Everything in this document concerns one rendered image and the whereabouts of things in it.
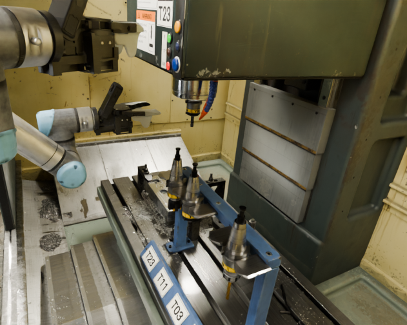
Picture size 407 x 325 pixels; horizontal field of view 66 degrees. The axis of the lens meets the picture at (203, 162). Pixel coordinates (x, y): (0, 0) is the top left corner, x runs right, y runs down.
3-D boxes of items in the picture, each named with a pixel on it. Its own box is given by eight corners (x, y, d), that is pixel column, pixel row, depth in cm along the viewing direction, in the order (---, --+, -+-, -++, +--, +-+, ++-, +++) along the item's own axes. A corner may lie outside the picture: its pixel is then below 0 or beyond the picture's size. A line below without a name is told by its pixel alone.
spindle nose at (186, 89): (225, 98, 111) (229, 64, 106) (191, 103, 101) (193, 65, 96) (196, 88, 121) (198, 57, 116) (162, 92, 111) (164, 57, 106)
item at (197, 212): (193, 220, 79) (193, 218, 79) (184, 209, 84) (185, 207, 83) (217, 215, 83) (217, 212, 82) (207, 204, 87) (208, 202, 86)
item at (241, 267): (243, 282, 62) (244, 279, 62) (229, 264, 66) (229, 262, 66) (270, 271, 66) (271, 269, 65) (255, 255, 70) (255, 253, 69)
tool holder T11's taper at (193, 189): (202, 200, 86) (204, 178, 83) (186, 202, 84) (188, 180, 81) (197, 192, 89) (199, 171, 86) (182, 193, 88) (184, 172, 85)
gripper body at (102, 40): (91, 64, 57) (28, 70, 48) (88, 12, 53) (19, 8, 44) (122, 71, 54) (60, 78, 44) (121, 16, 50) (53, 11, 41)
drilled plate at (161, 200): (167, 222, 122) (168, 211, 120) (143, 187, 145) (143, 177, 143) (217, 210, 133) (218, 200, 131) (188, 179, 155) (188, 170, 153)
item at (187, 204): (205, 209, 86) (206, 202, 85) (184, 211, 84) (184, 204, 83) (198, 197, 91) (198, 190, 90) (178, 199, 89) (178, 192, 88)
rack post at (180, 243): (169, 255, 112) (173, 182, 99) (164, 245, 116) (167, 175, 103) (194, 247, 116) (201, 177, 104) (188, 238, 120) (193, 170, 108)
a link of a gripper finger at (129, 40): (141, 55, 62) (106, 57, 55) (142, 22, 59) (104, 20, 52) (153, 57, 61) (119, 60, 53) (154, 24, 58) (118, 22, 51)
